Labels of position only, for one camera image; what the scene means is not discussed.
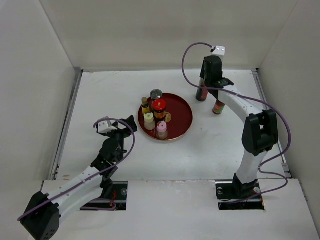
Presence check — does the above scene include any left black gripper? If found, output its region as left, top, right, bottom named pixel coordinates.
left=104, top=115, right=136, bottom=162

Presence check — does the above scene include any cream cap spice jar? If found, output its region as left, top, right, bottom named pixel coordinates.
left=143, top=112, right=156, bottom=131

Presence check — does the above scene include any small yellow label bottle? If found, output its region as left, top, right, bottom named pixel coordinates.
left=141, top=97, right=150, bottom=115

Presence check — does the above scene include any tall dark soy sauce bottle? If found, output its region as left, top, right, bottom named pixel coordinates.
left=195, top=78, right=209, bottom=102

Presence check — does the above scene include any red lid sauce jar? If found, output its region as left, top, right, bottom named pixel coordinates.
left=152, top=98, right=167, bottom=121

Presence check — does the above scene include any pink cap spice jar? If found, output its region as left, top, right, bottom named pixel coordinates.
left=155, top=121, right=168, bottom=140

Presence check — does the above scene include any silver cap spice shaker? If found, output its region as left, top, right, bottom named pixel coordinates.
left=150, top=89, right=163, bottom=101

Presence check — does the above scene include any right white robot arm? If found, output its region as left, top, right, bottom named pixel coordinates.
left=200, top=55, right=279, bottom=199

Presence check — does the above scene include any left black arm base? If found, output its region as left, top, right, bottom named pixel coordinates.
left=80, top=181, right=129, bottom=211

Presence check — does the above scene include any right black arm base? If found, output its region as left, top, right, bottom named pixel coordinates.
left=215, top=179, right=265, bottom=211

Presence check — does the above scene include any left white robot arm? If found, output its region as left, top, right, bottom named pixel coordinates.
left=17, top=115, right=138, bottom=240

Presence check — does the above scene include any red chili sauce bottle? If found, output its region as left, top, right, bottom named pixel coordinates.
left=212, top=99, right=225, bottom=115

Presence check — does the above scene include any round red tray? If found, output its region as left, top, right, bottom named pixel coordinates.
left=137, top=92, right=194, bottom=142

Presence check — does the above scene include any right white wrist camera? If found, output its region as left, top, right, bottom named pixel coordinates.
left=210, top=45, right=226, bottom=61

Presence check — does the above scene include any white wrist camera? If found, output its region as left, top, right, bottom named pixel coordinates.
left=93, top=116, right=117, bottom=134
left=210, top=45, right=226, bottom=61

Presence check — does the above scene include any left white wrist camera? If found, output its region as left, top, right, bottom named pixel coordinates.
left=93, top=116, right=117, bottom=134

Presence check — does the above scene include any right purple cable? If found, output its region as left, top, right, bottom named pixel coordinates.
left=181, top=42, right=293, bottom=201

